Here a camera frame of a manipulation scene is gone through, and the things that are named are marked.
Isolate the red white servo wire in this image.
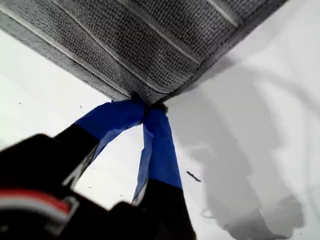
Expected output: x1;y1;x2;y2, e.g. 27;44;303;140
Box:
0;188;80;226

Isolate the grey white-striped towel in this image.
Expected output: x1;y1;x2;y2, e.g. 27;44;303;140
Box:
0;0;291;105

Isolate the small dark debris fleck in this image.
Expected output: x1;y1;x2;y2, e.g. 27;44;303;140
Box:
186;170;202;183

